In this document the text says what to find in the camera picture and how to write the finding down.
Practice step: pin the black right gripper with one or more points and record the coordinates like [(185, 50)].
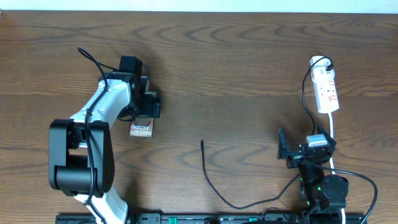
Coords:
[(295, 158)]

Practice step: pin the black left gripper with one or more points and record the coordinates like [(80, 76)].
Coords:
[(148, 109)]

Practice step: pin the Galaxy S25 Ultra smartphone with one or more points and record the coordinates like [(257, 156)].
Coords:
[(143, 124)]

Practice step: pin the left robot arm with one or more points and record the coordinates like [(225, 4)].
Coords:
[(81, 159)]

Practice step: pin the white power strip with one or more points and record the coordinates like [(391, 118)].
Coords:
[(322, 75)]

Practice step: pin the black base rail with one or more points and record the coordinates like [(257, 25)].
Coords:
[(155, 218)]

